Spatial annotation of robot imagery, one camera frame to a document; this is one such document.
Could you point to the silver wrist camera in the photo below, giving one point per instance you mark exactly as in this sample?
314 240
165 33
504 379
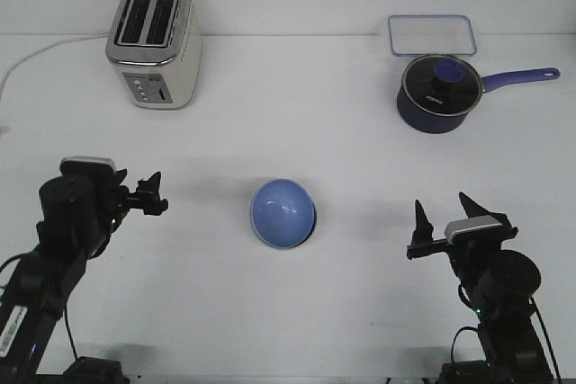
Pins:
466 226
87 165

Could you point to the blue bowl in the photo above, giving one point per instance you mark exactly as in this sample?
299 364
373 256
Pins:
283 191

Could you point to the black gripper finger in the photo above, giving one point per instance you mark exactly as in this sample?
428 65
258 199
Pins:
474 211
423 232
147 190

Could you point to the purple saucepan with handle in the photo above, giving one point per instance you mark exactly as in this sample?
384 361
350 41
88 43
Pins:
436 124

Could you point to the green bowl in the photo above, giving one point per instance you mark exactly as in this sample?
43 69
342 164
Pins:
282 226

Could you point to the clear blue-rimmed container lid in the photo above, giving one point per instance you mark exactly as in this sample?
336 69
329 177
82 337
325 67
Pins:
412 35

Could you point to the silver two-slot toaster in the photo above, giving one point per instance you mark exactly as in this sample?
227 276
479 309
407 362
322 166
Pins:
155 48

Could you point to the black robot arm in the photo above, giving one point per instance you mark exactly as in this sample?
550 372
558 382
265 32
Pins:
81 208
498 285

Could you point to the glass pot lid blue knob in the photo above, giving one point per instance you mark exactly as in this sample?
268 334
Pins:
442 84

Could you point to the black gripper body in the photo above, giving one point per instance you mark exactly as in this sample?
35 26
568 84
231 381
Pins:
113 201
470 253

